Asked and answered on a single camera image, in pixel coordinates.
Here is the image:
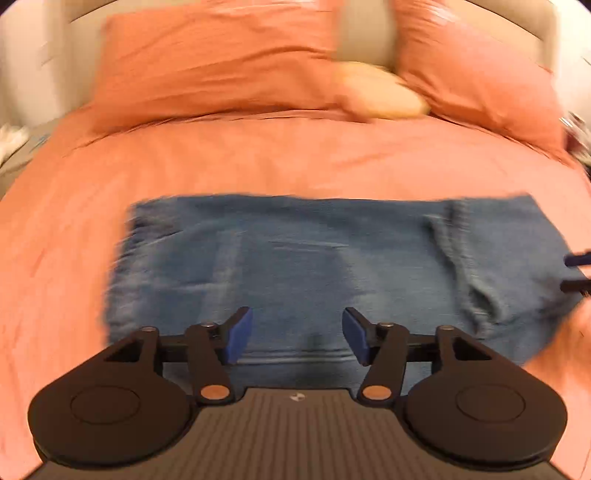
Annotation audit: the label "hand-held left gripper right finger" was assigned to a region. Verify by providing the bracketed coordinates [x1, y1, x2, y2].
[342, 307, 491, 408]

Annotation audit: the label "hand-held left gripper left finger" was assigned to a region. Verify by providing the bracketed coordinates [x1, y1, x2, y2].
[104, 306, 254, 408]

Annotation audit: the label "blue denim pants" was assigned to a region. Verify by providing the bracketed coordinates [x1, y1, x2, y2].
[105, 194, 588, 394]

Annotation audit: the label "bed with orange sheet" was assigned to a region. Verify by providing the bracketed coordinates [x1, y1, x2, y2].
[0, 105, 591, 480]

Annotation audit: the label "orange pillow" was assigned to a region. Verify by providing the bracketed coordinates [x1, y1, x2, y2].
[392, 0, 571, 160]
[90, 0, 371, 136]

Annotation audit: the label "yellow cushion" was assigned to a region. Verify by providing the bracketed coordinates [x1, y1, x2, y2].
[334, 61, 433, 122]

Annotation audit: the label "beige nightstand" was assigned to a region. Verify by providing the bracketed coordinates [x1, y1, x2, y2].
[0, 122, 62, 191]

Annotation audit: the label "white crumpled cloth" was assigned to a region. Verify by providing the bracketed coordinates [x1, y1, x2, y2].
[0, 126, 28, 160]

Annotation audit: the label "beige upholstered headboard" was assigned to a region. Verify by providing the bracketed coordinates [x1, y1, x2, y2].
[46, 0, 562, 121]

